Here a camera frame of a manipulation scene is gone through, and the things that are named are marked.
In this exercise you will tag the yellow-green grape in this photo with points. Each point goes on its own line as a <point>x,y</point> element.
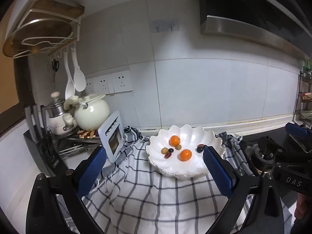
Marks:
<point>164,150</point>

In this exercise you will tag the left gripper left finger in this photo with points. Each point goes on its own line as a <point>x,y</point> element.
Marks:
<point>80,181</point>

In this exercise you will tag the white scalloped ceramic bowl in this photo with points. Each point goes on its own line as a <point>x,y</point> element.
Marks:
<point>178,151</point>

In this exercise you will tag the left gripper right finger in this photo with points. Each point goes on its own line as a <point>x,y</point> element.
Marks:
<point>224,175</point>

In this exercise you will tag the small steel kettle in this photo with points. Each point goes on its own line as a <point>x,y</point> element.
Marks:
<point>61,121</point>

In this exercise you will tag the gas stove burner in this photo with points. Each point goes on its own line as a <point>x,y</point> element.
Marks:
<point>251,149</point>

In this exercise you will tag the range hood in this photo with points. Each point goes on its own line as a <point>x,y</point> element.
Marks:
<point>281,24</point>

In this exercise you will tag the white hanging spoon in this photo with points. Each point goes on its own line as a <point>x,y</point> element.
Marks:
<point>79,77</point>

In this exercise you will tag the steel container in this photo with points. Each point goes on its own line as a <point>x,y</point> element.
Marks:
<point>114,141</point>

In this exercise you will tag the red date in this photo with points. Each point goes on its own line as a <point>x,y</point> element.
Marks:
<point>167,155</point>

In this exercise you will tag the yellow longan fruit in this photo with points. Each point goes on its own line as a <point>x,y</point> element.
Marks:
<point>178,147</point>

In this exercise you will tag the orange mandarin with stem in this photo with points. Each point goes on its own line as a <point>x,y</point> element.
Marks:
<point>174,141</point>

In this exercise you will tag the wall power sockets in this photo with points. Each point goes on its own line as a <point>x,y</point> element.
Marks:
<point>110,83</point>

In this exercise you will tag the black knife block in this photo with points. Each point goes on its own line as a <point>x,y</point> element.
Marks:
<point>40,142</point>

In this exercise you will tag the orange mandarin in bowl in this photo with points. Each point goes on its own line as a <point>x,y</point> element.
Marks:
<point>185,155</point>

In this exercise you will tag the spice rack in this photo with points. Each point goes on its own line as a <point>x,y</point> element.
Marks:
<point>302,111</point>

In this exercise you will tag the person hand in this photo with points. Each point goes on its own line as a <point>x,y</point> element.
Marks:
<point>302,205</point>

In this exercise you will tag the cream ceramic pot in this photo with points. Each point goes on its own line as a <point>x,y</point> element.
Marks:
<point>91,111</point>

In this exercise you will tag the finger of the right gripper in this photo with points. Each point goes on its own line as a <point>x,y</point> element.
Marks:
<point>270,152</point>
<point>302,135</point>

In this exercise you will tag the white hanging spatula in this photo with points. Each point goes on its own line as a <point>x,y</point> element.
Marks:
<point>70,88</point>

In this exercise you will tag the white slotted rack panel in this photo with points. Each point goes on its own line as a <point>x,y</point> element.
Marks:
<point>111,134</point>

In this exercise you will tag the checked white kitchen cloth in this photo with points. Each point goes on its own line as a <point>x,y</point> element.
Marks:
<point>132,196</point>

